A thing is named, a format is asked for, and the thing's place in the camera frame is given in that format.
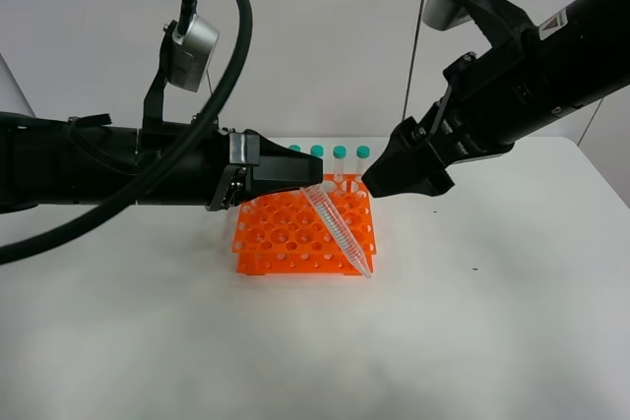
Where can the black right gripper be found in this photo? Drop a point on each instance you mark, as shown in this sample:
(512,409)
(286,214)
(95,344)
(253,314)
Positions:
(416,158)

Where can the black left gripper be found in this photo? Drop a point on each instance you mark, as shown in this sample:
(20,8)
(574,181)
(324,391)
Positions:
(267,166)

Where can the teal-capped test tube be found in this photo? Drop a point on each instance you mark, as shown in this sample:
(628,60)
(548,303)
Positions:
(320,201)

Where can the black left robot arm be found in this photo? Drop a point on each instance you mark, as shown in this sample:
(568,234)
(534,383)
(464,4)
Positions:
(83,161)

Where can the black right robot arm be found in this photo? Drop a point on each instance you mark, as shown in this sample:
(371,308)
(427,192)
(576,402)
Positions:
(531,76)

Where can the back row tube far right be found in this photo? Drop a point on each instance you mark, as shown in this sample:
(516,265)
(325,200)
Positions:
(362,154)

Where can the orange test tube rack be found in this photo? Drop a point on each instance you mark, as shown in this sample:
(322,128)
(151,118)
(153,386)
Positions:
(281,233)

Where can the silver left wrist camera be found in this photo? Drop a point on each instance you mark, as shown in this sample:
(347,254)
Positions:
(188,54)

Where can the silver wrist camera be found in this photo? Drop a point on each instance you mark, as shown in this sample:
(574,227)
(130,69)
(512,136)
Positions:
(444,14)
(188,54)

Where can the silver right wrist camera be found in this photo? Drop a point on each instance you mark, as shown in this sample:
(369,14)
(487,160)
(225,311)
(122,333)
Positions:
(444,14)

